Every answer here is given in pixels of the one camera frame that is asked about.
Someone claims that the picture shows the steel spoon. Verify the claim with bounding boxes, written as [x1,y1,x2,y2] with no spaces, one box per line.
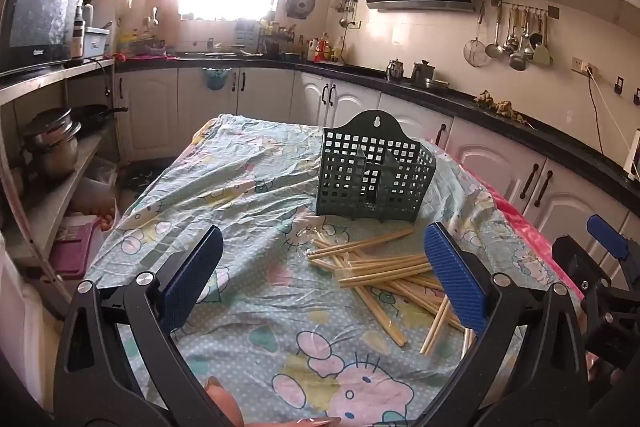
[504,7,518,54]

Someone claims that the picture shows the black power cable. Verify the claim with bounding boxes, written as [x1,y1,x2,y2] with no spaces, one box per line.
[587,71,607,154]

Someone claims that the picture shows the black spice rack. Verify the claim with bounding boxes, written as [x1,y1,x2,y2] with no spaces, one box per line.
[260,22,296,56]

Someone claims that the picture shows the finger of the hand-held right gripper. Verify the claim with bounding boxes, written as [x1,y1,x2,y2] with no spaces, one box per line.
[551,234,613,294]
[586,214,640,260]

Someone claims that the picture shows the green plastic utensil holder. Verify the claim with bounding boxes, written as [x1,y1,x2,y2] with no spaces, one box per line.
[315,109,437,223]

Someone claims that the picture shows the large steel ladle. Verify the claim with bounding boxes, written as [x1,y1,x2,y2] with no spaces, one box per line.
[509,9,528,72]

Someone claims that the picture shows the pink plastic box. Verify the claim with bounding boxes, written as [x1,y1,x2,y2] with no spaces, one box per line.
[49,221,102,279]

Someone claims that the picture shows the open shelf unit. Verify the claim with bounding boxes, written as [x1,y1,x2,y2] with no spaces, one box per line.
[0,57,121,308]

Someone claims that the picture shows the black countertop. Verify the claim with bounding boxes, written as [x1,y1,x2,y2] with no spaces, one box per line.
[115,52,640,195]

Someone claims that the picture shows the pink table cover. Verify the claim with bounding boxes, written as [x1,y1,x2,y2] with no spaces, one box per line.
[480,187,586,303]

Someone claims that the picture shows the black microwave oven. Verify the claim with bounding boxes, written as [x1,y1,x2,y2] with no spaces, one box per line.
[0,0,83,78]

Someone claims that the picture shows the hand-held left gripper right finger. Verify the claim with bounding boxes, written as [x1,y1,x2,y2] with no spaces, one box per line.
[424,222,592,427]

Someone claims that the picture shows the stack of steel pots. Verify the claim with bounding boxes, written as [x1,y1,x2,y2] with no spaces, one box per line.
[21,107,82,180]

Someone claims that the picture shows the small wall fan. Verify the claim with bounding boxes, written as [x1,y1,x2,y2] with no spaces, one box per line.
[286,0,317,18]

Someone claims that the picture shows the pale green spatula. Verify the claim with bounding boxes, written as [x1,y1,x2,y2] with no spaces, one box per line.
[533,13,552,68]

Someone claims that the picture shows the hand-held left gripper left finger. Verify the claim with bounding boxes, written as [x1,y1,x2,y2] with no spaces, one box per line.
[52,224,236,427]

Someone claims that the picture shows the wall utensil rail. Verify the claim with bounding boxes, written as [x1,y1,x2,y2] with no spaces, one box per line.
[491,0,560,20]

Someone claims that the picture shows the dark bottle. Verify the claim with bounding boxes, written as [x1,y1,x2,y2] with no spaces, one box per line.
[71,6,86,60]

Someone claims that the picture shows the person's left hand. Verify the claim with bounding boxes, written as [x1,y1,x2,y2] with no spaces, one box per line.
[204,376,343,427]

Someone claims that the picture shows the cartoon printed tablecloth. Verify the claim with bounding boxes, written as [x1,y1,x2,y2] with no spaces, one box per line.
[87,112,581,427]

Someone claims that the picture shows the black frying pan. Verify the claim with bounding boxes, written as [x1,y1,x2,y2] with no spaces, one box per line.
[70,104,129,128]

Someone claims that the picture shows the small drawer organizer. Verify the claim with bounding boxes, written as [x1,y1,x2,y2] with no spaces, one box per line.
[235,19,261,48]

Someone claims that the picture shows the blue hanging basket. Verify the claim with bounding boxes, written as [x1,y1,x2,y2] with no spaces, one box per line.
[202,67,232,91]

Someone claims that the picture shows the hanging kitchen tools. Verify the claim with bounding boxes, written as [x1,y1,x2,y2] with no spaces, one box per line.
[335,0,361,28]

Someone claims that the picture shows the pile of wooden chopsticks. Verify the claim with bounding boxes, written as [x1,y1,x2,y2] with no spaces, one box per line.
[306,227,476,355]

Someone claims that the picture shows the wire mesh strainer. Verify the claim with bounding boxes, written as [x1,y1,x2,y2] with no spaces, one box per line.
[463,3,489,68]

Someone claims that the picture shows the ginger roots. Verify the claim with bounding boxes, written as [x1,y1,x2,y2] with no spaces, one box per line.
[475,90,527,124]

